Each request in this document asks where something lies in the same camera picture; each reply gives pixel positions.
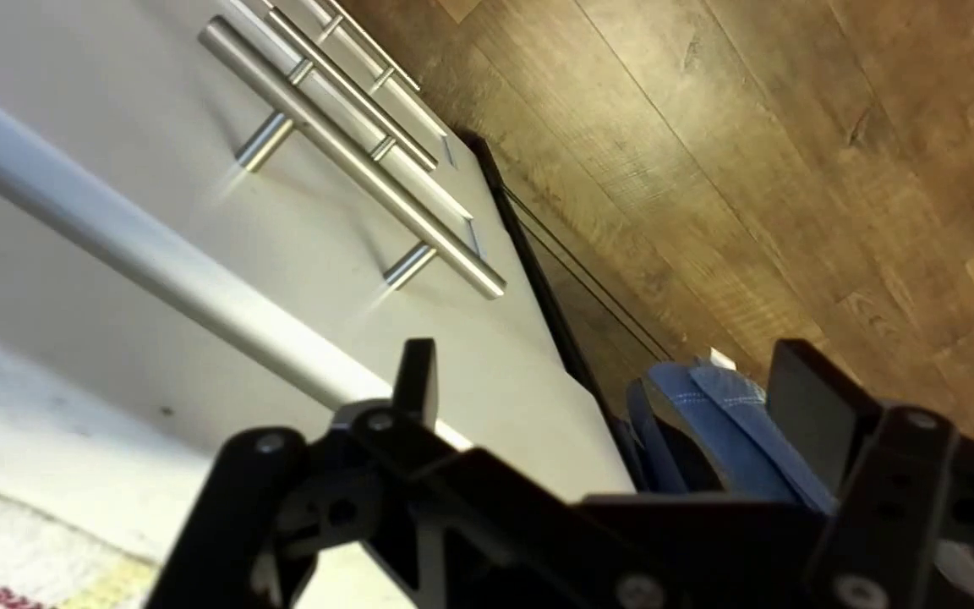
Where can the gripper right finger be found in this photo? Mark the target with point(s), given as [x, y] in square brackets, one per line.
[893, 507]

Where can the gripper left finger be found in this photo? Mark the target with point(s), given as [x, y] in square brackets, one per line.
[242, 507]

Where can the white drawer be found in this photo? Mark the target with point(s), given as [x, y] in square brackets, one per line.
[47, 338]
[352, 97]
[199, 144]

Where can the white drawer cabinet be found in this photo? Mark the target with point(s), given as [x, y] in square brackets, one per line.
[301, 220]

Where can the blue fabric bag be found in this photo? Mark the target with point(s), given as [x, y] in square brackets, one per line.
[732, 431]

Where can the white cloth with red stripe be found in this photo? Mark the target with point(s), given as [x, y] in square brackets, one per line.
[13, 550]

